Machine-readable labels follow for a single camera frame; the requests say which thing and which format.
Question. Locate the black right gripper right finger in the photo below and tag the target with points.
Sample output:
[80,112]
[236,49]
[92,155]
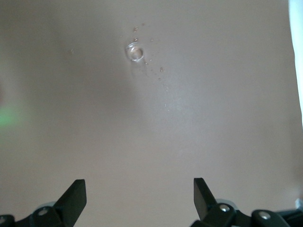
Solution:
[206,203]

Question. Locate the clear glass measuring beaker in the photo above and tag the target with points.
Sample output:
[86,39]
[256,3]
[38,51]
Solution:
[135,52]

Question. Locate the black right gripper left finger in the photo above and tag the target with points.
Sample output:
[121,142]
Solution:
[68,203]

